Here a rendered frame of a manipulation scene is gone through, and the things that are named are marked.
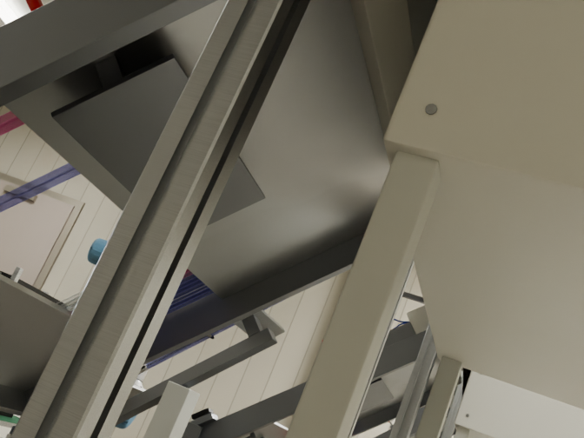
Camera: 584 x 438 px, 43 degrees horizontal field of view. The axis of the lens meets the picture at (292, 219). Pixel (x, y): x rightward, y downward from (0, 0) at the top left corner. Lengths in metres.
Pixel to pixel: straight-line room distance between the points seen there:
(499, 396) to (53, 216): 6.04
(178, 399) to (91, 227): 5.70
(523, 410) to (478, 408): 0.11
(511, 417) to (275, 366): 4.74
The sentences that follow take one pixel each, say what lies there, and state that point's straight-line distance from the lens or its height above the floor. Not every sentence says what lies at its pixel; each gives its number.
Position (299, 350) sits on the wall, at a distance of 6.50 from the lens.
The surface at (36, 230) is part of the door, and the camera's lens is 7.50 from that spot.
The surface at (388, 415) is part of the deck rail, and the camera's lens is 2.60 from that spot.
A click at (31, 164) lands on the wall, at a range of 7.88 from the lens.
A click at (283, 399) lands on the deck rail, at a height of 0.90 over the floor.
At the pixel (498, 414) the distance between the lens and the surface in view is 1.90.
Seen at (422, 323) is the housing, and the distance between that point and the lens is 1.97.
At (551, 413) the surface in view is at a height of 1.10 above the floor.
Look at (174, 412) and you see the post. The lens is 1.70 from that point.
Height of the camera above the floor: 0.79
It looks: 16 degrees up
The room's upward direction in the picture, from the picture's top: 23 degrees clockwise
